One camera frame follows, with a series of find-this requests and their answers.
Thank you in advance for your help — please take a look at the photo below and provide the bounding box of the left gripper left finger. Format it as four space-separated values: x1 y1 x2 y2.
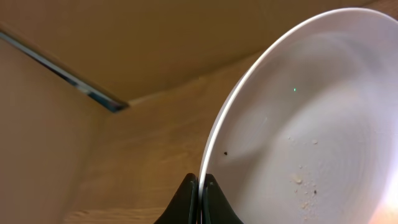
154 173 198 224

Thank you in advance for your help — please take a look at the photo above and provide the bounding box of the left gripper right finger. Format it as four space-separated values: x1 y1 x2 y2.
201 174 243 224

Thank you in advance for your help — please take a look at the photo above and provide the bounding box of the white plate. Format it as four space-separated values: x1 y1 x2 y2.
199 7 397 223

